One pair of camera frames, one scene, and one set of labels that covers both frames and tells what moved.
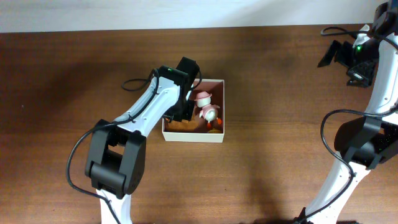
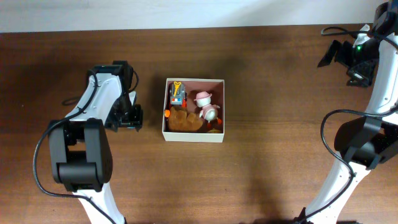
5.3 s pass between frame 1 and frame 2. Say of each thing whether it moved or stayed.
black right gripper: stayed
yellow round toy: stayed
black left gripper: moved
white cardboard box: stayed
